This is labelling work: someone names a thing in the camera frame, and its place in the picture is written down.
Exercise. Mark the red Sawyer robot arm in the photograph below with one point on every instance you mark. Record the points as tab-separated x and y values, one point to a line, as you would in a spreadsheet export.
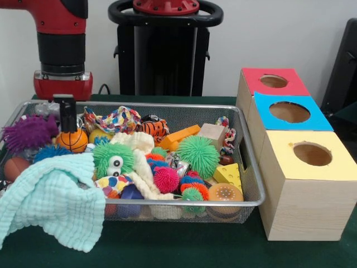
61	33

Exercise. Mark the brown toy football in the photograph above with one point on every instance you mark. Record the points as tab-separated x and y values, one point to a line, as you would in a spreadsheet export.
15	169

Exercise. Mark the yellow ball toy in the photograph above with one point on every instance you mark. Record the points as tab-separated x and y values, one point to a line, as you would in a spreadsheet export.
99	135

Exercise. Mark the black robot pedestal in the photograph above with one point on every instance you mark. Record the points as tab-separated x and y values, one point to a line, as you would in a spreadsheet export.
167	56

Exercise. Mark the toy burger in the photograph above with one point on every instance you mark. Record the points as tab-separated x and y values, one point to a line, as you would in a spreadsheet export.
225	192

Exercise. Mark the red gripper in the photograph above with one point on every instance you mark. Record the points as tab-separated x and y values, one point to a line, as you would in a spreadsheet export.
64	86

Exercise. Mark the orange basketball toy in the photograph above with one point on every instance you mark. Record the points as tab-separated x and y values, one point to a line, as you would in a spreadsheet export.
74	141

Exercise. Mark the wooden box with three holes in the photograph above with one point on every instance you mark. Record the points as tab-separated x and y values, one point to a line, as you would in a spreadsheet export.
304	206

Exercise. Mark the purple spiky ball with eyes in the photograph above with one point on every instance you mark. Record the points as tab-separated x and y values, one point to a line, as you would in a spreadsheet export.
25	134

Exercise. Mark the tiger striped plush toy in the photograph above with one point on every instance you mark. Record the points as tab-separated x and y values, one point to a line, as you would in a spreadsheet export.
152	129

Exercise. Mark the mint green cloth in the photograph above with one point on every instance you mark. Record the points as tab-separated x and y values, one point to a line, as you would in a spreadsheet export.
55	203

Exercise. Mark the plain green spiky ball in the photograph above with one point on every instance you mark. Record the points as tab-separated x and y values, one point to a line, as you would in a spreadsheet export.
198	156

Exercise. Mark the dark green table cloth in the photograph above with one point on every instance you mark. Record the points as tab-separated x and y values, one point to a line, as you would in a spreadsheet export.
167	245

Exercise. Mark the orange plastic toy block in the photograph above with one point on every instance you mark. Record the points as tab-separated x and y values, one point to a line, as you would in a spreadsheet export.
178	136

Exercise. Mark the plain wooden cube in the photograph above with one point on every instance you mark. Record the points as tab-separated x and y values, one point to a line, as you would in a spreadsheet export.
213	134

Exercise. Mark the yellow toy cheese wedge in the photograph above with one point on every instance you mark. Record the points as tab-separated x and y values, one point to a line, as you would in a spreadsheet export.
228	174

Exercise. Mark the green spiky ball with eyes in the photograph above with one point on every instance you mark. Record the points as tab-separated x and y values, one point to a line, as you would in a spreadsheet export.
111	156

